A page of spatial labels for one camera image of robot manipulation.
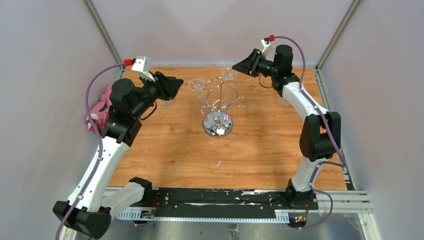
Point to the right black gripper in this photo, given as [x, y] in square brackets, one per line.
[250, 65]

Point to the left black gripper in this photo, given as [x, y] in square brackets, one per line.
[167, 86]

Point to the chrome wine glass rack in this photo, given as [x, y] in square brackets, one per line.
[218, 96]

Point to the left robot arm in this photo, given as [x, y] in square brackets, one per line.
[86, 210]

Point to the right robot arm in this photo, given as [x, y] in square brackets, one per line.
[321, 130]

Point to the pink camouflage cloth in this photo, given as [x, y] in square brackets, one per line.
[100, 111]

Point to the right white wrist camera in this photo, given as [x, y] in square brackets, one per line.
[267, 46]

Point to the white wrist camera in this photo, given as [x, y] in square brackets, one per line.
[267, 46]
[142, 66]

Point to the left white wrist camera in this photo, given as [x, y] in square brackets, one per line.
[142, 66]

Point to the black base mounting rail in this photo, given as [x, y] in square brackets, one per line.
[221, 206]

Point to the left aluminium frame post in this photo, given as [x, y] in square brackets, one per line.
[96, 18]

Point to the aluminium frame post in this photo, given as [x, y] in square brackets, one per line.
[338, 33]
[96, 18]

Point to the right aluminium frame post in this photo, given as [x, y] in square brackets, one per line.
[338, 33]

